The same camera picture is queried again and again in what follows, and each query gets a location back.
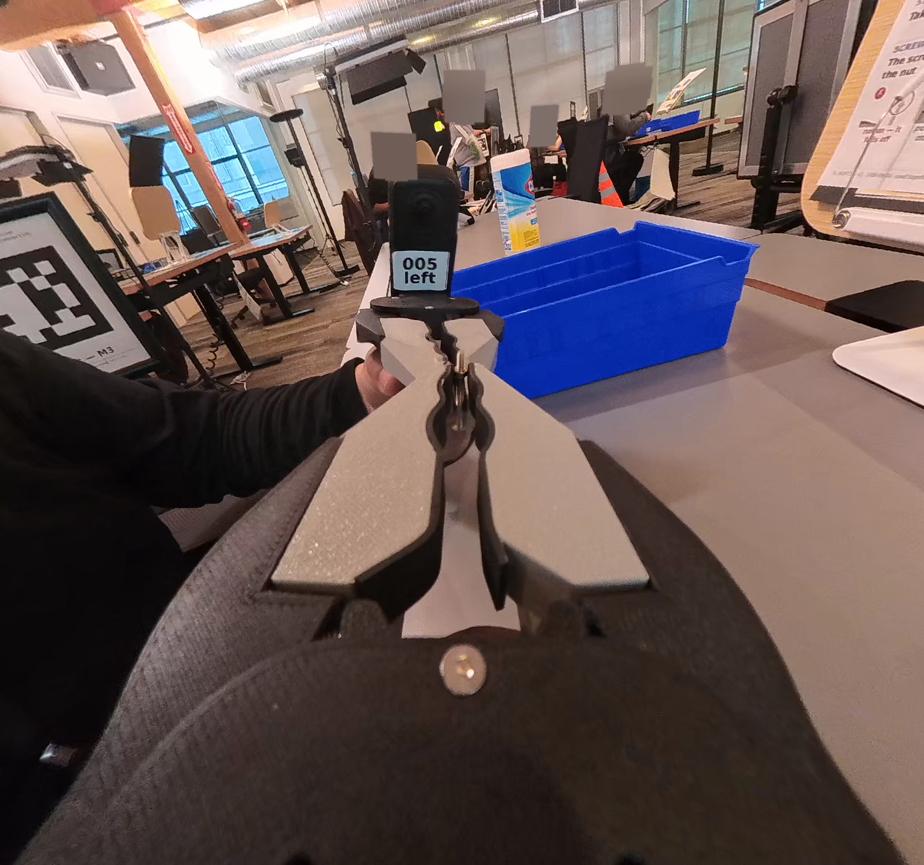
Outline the silver ventilation duct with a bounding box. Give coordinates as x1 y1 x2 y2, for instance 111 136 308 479
209 0 694 86

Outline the wooden support post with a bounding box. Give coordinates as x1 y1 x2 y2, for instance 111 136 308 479
108 9 246 246

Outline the disinfecting wipes canister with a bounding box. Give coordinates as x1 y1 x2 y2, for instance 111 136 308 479
491 150 542 256

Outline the wire page holder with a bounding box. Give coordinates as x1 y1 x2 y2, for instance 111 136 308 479
830 74 924 228

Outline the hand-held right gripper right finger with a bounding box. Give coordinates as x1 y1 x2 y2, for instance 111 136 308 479
465 363 651 636

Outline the black monitor screen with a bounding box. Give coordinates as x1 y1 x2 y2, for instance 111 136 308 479
408 89 504 155

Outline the black flat pad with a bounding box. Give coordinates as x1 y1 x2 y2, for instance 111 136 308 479
825 298 924 334

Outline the printed instruction sheet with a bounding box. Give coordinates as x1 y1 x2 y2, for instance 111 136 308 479
826 0 924 194

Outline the wooden backing board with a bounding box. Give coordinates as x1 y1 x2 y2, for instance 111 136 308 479
801 0 924 238

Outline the framed black white marker sign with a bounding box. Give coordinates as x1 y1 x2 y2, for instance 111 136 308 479
0 192 161 377

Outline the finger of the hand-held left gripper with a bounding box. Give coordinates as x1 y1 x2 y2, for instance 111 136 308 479
377 320 449 387
444 318 501 371

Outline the black ceiling box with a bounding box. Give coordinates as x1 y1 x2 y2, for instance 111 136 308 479
56 40 138 97

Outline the black studio light panel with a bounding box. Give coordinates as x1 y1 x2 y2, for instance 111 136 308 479
335 42 428 106

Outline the large paned window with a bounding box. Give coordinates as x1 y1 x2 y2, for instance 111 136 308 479
160 114 291 210

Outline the person's left forearm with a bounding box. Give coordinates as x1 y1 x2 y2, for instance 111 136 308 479
137 358 371 514

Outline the person's black clothed body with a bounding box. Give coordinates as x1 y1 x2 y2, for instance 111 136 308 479
0 331 196 865

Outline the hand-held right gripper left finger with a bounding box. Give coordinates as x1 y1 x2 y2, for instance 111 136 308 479
269 363 457 626

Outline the black square panel light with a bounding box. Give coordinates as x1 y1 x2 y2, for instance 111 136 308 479
128 136 167 189

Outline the wooden top desk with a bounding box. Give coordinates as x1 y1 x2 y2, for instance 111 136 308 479
119 224 319 369

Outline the grey partition panel on stand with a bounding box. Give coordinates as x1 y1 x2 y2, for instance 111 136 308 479
736 0 883 231

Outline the person's left hand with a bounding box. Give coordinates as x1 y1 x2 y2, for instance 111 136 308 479
357 352 405 413

